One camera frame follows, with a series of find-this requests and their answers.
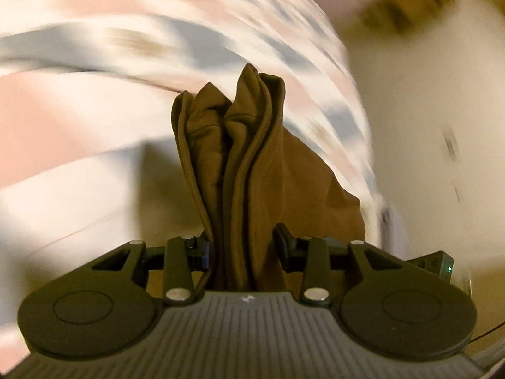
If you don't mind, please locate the brown garment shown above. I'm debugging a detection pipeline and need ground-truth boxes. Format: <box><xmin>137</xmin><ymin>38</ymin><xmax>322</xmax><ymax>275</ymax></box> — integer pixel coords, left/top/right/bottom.
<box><xmin>171</xmin><ymin>65</ymin><xmax>365</xmax><ymax>292</ymax></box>

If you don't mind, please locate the checkered pastel quilt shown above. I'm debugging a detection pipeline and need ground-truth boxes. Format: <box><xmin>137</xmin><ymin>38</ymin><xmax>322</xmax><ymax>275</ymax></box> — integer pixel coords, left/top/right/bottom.
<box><xmin>1</xmin><ymin>0</ymin><xmax>383</xmax><ymax>371</ymax></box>

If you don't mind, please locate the brown furry slipper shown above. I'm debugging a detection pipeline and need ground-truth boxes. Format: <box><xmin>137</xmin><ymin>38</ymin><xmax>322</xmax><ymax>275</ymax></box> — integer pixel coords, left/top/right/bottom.
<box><xmin>359</xmin><ymin>0</ymin><xmax>458</xmax><ymax>36</ymax></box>

